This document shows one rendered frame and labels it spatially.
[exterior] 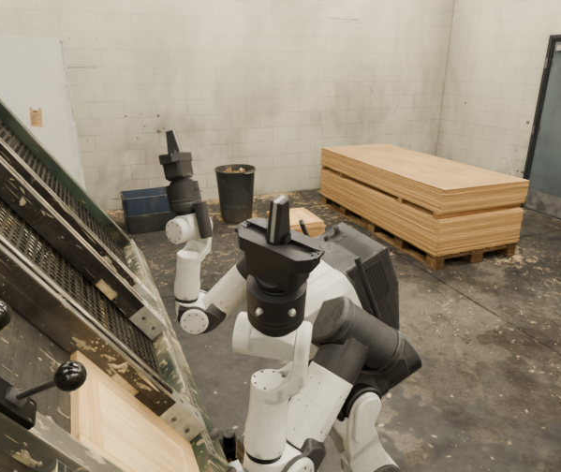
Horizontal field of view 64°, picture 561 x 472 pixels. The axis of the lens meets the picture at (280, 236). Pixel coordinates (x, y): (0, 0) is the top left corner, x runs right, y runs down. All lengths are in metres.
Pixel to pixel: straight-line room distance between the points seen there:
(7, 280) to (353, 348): 0.67
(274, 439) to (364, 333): 0.25
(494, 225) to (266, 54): 3.70
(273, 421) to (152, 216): 4.75
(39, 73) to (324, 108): 3.87
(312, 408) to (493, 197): 3.99
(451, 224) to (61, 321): 3.82
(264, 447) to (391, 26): 7.03
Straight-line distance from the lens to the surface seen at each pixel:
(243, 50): 6.50
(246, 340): 0.72
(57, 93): 4.83
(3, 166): 1.49
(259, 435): 0.80
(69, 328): 1.06
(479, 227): 4.70
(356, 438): 1.33
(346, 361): 0.87
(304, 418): 0.88
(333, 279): 1.00
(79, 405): 0.93
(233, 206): 5.53
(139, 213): 5.39
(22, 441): 0.74
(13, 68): 4.86
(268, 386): 0.77
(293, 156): 6.86
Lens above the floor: 1.80
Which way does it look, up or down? 20 degrees down
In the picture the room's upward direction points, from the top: straight up
